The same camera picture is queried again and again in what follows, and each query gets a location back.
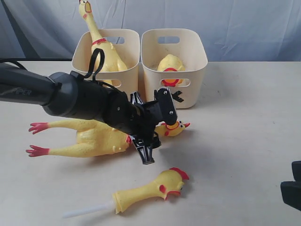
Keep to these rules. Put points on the whole yellow rubber chicken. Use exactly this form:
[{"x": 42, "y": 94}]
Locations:
[
  {"x": 93, "y": 138},
  {"x": 112, "y": 60}
]

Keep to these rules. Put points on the cream bin marked X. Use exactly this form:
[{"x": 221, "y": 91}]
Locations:
[{"x": 186, "y": 45}]

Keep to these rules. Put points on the cream bin marked O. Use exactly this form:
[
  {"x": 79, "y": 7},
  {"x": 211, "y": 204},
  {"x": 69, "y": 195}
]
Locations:
[{"x": 127, "y": 44}]

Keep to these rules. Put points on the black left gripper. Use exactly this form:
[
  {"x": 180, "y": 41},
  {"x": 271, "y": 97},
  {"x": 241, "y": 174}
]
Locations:
[{"x": 144, "y": 137}]

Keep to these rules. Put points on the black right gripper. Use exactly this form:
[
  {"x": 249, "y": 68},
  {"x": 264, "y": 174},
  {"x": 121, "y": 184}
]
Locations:
[{"x": 291, "y": 190}]

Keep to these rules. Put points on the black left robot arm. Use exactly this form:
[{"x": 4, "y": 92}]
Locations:
[{"x": 69, "y": 95}]

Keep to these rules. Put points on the chicken head with white tube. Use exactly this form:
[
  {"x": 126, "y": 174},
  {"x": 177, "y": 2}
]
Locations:
[{"x": 168, "y": 182}]

